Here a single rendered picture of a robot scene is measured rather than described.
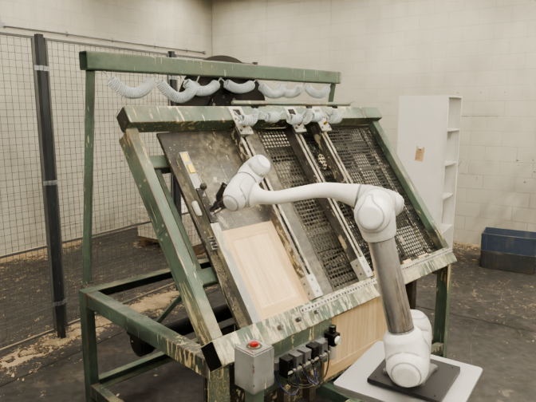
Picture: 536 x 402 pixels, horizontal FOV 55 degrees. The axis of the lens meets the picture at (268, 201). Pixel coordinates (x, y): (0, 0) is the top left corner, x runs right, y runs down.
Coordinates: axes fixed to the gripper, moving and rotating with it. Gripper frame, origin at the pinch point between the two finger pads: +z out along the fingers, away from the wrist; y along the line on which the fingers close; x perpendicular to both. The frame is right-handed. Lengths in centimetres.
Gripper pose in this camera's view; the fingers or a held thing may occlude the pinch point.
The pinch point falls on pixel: (215, 206)
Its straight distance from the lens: 245.8
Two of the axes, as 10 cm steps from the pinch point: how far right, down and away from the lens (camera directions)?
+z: -5.7, 4.8, 6.7
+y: 4.1, 8.7, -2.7
